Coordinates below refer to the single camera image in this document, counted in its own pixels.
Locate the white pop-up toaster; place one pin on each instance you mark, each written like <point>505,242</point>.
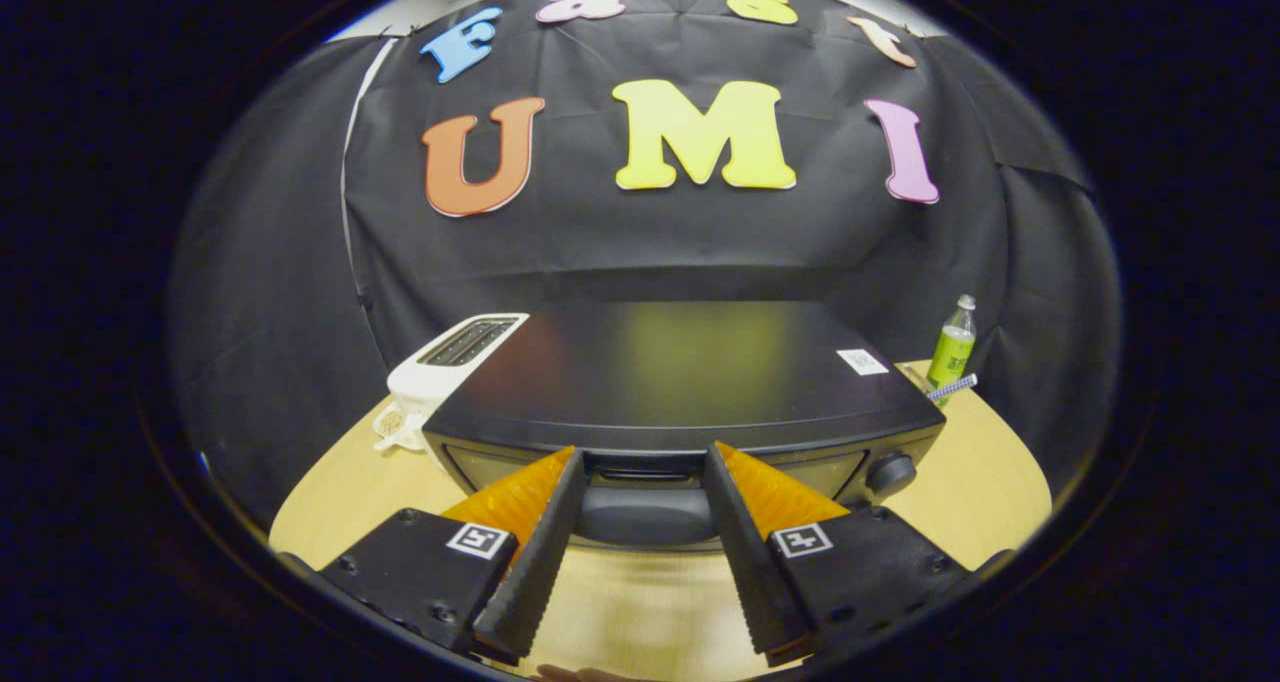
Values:
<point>430,377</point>

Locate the black toaster oven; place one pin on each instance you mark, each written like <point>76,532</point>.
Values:
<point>680,382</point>

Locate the small white snack dish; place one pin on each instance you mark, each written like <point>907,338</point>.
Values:
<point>392,424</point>

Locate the green drink bottle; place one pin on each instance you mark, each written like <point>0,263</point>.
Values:
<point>950,352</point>

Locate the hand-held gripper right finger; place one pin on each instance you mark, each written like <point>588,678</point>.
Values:
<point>745,562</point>

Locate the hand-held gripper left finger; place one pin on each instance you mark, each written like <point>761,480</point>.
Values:
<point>540,572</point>

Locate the striped straw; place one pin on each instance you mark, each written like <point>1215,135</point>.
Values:
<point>952,387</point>

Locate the black backdrop cloth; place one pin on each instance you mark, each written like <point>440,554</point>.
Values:
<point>600,252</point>

